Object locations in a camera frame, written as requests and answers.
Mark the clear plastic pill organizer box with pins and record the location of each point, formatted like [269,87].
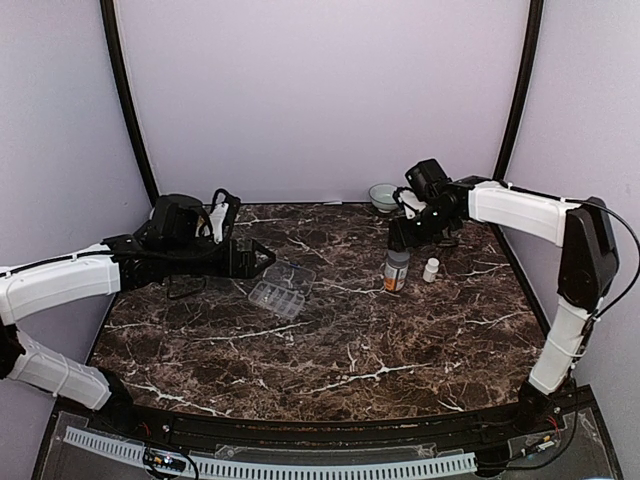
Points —
[283,289]

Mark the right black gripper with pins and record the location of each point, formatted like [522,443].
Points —
[402,236]

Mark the white slotted cable duct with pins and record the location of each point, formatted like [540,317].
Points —
[169,464]

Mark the right celadon green bowl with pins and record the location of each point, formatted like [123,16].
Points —
[381,197]

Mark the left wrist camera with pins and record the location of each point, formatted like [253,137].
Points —
[222,215]

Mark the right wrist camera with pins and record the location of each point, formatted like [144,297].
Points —
[407,200]

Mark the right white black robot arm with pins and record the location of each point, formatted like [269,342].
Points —
[434,205]

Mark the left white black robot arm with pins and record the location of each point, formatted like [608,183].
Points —
[182,236]

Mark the black frame post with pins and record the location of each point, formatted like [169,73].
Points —
[125,97]
[521,88]

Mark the amber pill bottle grey cap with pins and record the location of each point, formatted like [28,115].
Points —
[395,271]

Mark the right black frame post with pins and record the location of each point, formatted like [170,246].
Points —
[521,88]

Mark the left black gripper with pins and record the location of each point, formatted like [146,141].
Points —
[246,258]

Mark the left black frame post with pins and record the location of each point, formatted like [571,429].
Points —
[125,97]

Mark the white pill bottle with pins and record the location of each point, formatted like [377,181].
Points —
[431,270]

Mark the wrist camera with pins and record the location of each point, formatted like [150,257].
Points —
[407,200]
[222,215]

